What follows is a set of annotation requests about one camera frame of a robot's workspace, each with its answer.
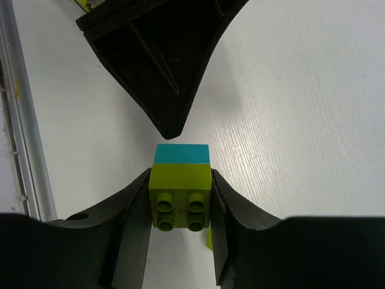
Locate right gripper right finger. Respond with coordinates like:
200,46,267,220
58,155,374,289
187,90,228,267
211,170,384,288

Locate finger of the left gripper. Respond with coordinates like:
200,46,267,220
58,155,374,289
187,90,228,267
76,0,245,140

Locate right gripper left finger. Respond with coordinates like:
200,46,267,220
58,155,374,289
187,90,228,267
1,170,152,288

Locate lime green lego plate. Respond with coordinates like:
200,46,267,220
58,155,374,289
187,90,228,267
75,0,104,13

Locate green and teal lego stack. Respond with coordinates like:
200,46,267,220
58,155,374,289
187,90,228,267
148,143,212,232

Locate aluminium table rail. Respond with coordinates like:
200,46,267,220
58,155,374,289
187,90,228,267
1,1,57,222

